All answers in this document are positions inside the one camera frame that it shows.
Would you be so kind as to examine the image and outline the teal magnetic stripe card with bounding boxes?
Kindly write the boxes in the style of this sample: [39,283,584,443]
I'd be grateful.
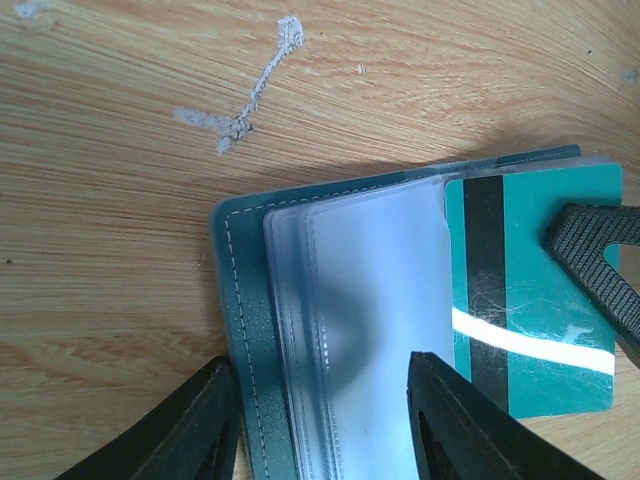
[445,163,623,419]

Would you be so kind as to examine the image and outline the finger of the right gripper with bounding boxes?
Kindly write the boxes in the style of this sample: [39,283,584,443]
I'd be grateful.
[545,203,639,359]

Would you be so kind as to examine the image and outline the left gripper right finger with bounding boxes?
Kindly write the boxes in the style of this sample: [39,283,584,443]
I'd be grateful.
[407,352,600,480]

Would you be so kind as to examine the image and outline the teal card holder wallet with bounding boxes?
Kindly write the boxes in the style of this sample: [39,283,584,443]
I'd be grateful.
[210,145,616,479]

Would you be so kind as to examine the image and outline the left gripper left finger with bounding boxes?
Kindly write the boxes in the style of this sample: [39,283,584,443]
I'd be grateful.
[59,356,240,479]

